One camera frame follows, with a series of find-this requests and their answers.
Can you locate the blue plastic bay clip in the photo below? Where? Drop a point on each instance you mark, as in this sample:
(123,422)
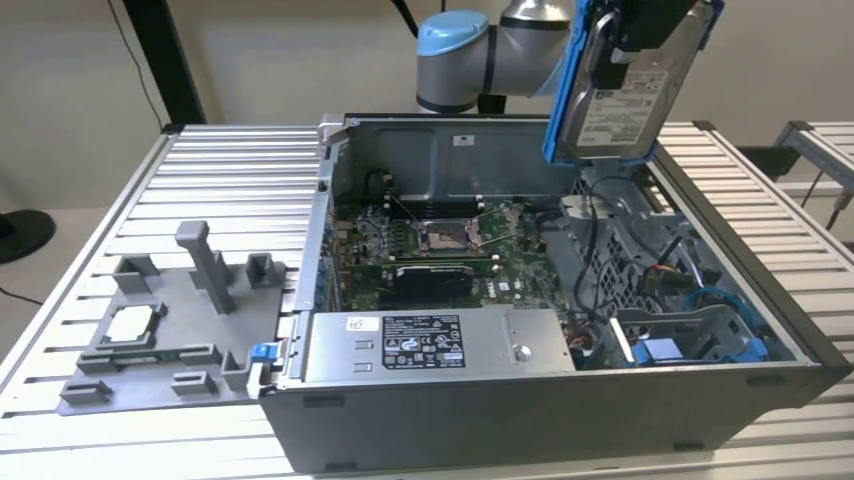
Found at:
(657,351)

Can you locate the silver power supply unit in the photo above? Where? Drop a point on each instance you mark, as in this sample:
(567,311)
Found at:
(334,345)

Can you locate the green motherboard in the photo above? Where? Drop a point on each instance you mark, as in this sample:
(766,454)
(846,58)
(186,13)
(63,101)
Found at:
(514,280)

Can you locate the silver CPU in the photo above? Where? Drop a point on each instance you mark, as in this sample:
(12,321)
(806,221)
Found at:
(133,325)

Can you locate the hard disk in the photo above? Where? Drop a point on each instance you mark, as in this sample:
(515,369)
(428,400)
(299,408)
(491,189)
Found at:
(621,115)

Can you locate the grey parts rack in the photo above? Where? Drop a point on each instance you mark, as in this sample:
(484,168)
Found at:
(187,320)

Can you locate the black upright post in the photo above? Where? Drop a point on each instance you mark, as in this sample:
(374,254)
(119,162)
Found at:
(176,60)

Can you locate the black RAM slot bank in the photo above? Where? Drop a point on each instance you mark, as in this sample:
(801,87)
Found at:
(436,207)

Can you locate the black graphics card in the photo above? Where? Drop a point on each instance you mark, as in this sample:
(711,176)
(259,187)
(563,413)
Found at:
(430,287)

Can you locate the CPU socket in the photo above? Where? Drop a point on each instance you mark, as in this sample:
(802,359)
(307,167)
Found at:
(446,238)

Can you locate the round black stand base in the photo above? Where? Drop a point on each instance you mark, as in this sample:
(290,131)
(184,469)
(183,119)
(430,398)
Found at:
(27,235)

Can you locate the aluminium side table frame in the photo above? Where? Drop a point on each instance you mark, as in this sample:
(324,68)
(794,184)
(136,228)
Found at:
(814,145)

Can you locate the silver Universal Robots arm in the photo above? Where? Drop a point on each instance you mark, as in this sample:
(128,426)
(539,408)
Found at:
(460,70)

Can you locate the blue case latch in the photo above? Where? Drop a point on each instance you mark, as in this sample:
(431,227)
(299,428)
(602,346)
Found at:
(263,353)

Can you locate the dark grey PC case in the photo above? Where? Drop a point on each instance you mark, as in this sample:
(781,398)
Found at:
(480,425)

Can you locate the grey metal disk bay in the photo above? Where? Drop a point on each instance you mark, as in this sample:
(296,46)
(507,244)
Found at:
(614,270)

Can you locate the thin metal locking lever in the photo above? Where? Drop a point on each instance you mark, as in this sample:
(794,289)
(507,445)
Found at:
(407,208)

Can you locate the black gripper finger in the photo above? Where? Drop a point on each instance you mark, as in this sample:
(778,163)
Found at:
(613,70)

